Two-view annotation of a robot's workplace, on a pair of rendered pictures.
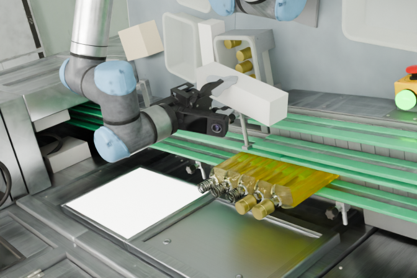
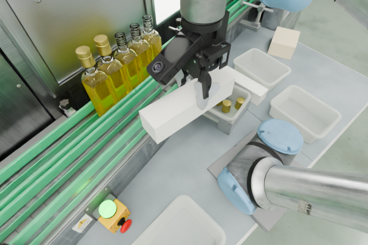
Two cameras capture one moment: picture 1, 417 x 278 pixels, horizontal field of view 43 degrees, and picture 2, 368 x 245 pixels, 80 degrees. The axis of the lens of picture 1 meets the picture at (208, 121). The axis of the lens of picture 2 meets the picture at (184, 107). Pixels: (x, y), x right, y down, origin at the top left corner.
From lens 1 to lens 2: 0.73 m
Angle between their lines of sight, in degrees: 18
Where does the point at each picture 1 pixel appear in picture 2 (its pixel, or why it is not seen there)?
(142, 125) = not seen: outside the picture
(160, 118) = (202, 11)
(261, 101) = (162, 121)
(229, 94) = (192, 92)
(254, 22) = (241, 125)
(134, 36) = (289, 40)
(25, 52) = not seen: outside the picture
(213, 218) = (128, 14)
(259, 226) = not seen: hidden behind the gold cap
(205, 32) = (258, 89)
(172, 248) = not seen: outside the picture
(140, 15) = (298, 52)
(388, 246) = (29, 124)
